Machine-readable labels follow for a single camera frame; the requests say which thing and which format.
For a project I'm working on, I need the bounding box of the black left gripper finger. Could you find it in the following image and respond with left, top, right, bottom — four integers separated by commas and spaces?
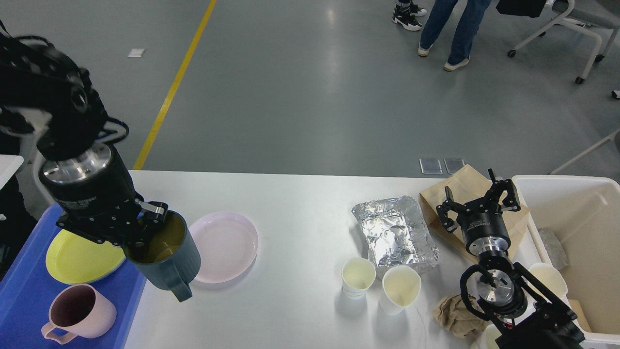
56, 216, 146, 261
131, 200, 168, 243

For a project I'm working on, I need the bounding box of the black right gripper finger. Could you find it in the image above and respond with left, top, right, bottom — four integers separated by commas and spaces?
436, 186, 468, 233
484, 168, 521, 213

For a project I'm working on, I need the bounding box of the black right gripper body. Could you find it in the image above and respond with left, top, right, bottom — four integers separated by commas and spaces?
458, 211, 511, 256

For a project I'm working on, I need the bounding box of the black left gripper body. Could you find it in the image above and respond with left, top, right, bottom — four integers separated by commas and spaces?
38, 142, 141, 228

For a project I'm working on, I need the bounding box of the pink plate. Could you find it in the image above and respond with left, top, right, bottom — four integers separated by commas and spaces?
189, 211, 259, 284

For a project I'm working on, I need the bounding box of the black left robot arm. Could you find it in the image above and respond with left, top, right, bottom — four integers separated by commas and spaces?
1, 33, 168, 265

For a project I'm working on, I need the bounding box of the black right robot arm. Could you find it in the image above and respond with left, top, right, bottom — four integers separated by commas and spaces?
435, 169, 585, 349

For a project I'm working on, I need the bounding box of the brown paper bag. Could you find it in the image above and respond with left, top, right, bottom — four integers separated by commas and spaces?
419, 165, 529, 263

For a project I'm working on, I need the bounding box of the right metal floor plate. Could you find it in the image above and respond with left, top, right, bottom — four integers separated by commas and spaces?
444, 158, 466, 175

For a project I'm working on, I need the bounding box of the metal floor plate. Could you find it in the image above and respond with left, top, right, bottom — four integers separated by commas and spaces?
444, 158, 466, 175
419, 158, 444, 176

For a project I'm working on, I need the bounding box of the yellow-green plate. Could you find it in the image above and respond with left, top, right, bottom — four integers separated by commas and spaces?
45, 229, 125, 285

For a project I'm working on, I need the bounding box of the left metal floor plate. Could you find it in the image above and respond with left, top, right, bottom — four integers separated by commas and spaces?
419, 158, 444, 176

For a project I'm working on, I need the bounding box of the white chair left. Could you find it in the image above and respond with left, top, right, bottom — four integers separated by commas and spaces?
31, 148, 56, 206

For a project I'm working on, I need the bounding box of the crumpled aluminium foil tray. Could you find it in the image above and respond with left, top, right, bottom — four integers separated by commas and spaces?
351, 196, 441, 279

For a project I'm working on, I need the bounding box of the white plastic bin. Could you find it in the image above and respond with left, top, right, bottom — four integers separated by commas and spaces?
513, 175, 620, 349

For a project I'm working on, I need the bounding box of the paper cup in bin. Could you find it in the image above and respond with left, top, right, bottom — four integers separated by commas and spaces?
528, 262, 568, 300

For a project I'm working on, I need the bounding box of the pink mug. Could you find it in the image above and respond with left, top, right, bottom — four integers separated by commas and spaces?
41, 284, 117, 345

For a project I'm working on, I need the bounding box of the crumpled brown paper napkin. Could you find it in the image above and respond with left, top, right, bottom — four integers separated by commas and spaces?
432, 294, 490, 338

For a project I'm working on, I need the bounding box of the right white paper cup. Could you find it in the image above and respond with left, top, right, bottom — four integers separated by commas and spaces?
379, 265, 421, 315

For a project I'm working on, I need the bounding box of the white paper cup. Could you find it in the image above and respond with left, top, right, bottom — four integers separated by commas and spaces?
341, 257, 376, 300
379, 265, 421, 315

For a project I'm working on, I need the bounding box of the blue plastic tray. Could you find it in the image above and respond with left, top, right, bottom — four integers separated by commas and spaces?
0, 204, 146, 349

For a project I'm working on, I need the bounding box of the white cup bottom edge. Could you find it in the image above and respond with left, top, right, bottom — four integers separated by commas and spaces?
470, 324, 502, 349

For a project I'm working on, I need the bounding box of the left white paper cup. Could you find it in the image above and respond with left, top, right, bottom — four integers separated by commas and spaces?
341, 257, 376, 300

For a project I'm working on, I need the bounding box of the white chair leg right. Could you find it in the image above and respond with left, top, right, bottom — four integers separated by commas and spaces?
548, 128, 620, 175

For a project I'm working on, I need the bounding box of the white paper on floor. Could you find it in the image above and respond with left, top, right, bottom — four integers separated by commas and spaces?
127, 48, 146, 58

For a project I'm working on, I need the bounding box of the person in blue jeans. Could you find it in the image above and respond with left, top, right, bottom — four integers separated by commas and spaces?
417, 0, 491, 72

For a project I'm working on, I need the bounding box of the person in black trousers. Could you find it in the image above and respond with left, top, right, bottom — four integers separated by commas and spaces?
392, 0, 427, 32

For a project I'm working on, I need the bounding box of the white office chair right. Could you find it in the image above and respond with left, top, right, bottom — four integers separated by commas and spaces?
507, 0, 620, 84

